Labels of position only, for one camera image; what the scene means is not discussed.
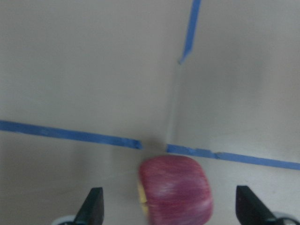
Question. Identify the red apple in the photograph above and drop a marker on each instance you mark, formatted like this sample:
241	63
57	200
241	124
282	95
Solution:
174	190

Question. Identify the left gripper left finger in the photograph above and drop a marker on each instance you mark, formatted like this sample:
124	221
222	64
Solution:
90	213

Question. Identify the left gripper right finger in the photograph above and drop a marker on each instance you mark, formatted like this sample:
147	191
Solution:
250	210

